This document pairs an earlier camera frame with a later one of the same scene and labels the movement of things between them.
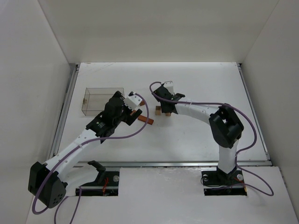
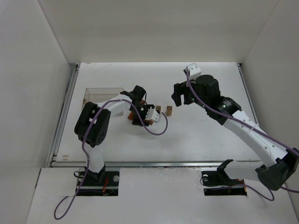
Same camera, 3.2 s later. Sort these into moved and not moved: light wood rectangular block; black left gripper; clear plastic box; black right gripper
Moved: black left gripper; black right gripper
Not moved: clear plastic box; light wood rectangular block
